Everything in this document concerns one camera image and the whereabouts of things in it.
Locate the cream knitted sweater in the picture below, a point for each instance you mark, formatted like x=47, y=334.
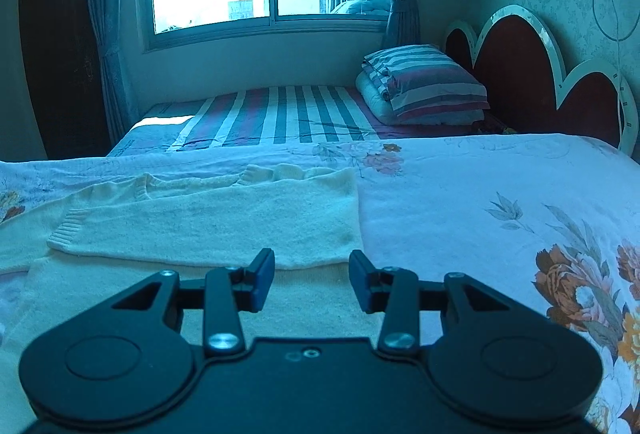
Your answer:
x=79, y=250

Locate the white floral bed cover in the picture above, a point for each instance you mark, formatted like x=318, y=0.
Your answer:
x=550, y=220

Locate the striped folded quilt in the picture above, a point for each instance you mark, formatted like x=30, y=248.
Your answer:
x=420, y=81

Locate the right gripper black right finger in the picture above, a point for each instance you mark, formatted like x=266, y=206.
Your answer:
x=490, y=359

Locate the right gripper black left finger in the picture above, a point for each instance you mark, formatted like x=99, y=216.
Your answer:
x=136, y=354

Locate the white pillow under quilt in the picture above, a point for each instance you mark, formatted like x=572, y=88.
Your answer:
x=383, y=111

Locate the scalloped dark red headboard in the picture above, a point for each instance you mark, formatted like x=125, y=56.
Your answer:
x=529, y=90

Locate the blue bedding on windowsill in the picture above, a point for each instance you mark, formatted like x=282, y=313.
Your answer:
x=369, y=8

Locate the striped bed sheet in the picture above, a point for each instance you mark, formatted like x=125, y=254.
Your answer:
x=275, y=116

